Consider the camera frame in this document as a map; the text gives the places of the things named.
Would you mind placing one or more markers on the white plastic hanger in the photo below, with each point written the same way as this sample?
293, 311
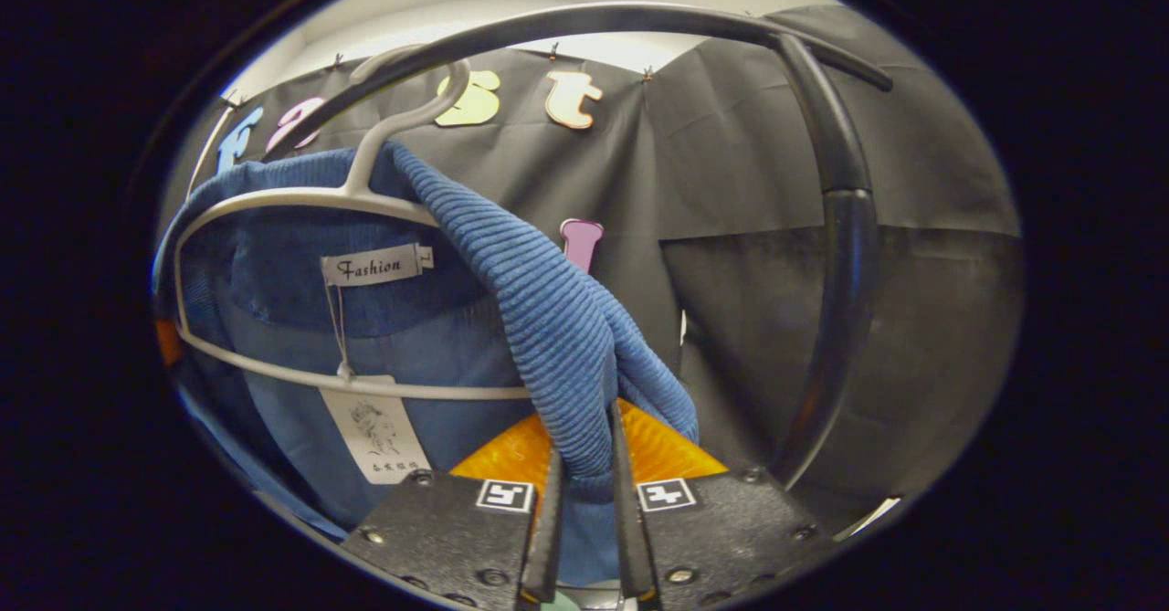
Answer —
365, 168

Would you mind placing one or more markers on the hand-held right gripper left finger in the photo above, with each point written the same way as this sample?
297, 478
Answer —
548, 538

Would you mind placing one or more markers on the blue knitted garment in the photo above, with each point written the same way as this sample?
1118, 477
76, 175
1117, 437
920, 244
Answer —
548, 319

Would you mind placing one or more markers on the green laundry hamper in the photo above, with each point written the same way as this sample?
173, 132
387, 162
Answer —
562, 603

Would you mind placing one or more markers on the black backdrop cloth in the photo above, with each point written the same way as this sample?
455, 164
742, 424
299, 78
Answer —
758, 182

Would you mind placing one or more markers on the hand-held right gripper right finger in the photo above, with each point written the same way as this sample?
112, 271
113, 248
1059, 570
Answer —
628, 529

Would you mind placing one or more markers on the black clothes rack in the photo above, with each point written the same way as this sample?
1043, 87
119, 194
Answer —
845, 255

